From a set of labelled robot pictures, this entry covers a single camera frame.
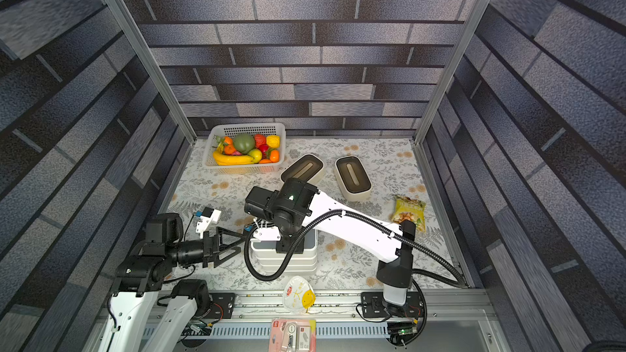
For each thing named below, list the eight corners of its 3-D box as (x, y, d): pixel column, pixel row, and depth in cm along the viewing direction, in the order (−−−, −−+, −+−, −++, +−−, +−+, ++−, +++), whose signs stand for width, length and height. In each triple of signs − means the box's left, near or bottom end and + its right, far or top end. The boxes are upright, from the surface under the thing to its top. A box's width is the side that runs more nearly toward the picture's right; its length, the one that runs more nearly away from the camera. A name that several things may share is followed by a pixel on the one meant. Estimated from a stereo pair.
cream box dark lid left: (279, 184, 104) (278, 176, 99) (307, 159, 114) (307, 150, 109) (300, 200, 100) (299, 191, 95) (327, 172, 109) (327, 164, 104)
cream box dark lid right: (336, 201, 99) (337, 193, 94) (334, 164, 112) (335, 156, 107) (370, 201, 99) (373, 193, 94) (364, 164, 112) (366, 156, 107)
